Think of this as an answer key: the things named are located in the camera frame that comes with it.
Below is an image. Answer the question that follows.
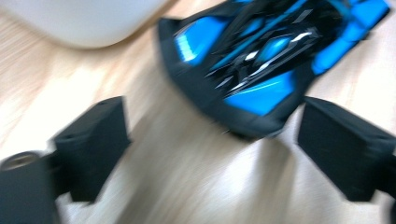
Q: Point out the blue toy car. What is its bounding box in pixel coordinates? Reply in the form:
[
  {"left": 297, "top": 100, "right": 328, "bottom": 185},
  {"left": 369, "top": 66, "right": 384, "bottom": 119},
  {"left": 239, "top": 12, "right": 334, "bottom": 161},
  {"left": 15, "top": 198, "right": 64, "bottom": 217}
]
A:
[{"left": 156, "top": 0, "right": 392, "bottom": 140}]

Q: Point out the white plastic bin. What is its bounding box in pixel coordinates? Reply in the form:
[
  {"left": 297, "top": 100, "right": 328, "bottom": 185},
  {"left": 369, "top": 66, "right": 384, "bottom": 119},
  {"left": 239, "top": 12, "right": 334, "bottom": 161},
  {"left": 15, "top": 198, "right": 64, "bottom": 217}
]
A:
[{"left": 0, "top": 0, "right": 172, "bottom": 49}]

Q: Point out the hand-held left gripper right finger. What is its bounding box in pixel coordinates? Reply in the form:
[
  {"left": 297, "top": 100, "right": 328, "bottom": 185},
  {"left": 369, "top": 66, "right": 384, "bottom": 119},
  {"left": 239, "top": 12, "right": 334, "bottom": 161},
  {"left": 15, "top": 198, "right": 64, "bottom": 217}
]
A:
[{"left": 296, "top": 95, "right": 396, "bottom": 203}]

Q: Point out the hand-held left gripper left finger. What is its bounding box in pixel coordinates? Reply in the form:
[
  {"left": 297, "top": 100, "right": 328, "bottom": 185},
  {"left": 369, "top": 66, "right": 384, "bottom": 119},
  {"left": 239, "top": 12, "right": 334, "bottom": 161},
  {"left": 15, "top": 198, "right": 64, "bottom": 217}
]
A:
[{"left": 49, "top": 95, "right": 133, "bottom": 203}]

